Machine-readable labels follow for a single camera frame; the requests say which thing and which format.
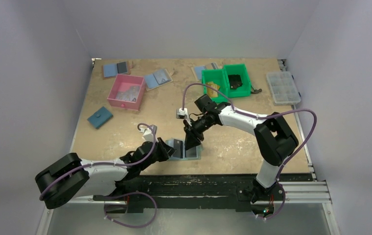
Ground green card holder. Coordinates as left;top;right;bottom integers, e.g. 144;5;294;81
165;138;202;161

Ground dark grey credit card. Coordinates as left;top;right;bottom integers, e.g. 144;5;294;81
172;139;184;160

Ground orange and white credit card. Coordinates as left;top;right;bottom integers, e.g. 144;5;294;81
206;81;220;98

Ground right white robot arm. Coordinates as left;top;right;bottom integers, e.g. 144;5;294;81
177;94;299;203

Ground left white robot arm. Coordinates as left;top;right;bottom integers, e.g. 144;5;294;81
35;138;177;209

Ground blue card behind bin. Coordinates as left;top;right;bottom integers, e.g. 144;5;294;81
191;62;220;81

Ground dark blue card holder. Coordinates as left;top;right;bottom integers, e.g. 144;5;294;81
87;106;113;129

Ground cards in pink box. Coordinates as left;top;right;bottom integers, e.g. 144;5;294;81
115;85;140;102

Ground right green bin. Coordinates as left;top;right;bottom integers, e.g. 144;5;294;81
223;64;252;98

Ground black item in bin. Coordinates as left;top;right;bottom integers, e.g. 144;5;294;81
228;74;243;90

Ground dark tool beside bin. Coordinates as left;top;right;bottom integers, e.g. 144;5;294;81
251;85;262;94

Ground pink open box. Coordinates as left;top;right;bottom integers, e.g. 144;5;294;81
107;74;146;111

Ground clear compartment organizer box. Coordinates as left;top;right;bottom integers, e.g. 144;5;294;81
266;71;301;105

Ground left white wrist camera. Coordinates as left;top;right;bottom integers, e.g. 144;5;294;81
139;125;157;142

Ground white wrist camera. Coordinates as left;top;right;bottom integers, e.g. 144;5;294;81
176;108;189;120
139;125;157;142

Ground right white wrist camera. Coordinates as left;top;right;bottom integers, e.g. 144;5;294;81
176;108;189;120

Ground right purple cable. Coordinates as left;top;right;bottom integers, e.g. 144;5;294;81
181;83;318;222

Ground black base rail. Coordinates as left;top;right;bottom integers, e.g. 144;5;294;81
92;172;332;215

